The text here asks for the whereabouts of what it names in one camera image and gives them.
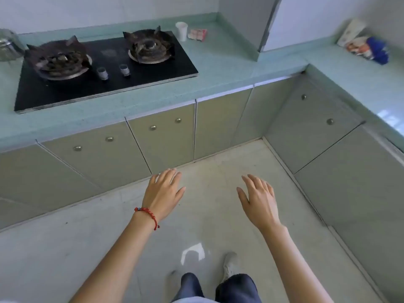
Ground person's left hand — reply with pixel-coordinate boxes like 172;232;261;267
140;168;186;223

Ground person's right hand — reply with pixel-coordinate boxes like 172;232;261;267
237;174;282;233

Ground grey kitchen cabinet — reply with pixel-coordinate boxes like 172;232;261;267
0;72;404;303

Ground person's right forearm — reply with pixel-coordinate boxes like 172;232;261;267
258;222;335;303

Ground person's left forearm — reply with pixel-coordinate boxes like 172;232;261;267
69;208;160;303

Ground person's right white shoe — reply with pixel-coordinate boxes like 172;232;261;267
221;251;241;283

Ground green speckled countertop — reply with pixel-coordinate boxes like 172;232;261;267
0;12;404;154

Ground dark denim jeans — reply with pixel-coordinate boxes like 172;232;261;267
172;273;263;303

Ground white printed t-shirt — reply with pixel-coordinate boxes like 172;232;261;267
170;296;221;303

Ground black glass gas stove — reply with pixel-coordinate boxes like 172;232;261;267
13;29;199;114

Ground rusty gas burner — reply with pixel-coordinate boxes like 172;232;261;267
24;35;93;81
122;25;176;65

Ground pink white packet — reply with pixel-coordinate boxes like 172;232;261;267
187;28;208;41

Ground white paper cup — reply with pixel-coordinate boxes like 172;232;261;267
175;21;189;42

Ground metal corner trim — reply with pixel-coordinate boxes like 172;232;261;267
258;0;284;53

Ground white carton packet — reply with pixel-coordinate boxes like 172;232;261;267
336;18;367;48

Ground round steel lidded container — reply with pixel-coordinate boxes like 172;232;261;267
0;28;26;63

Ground red bead bracelet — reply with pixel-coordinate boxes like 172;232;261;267
134;207;161;231

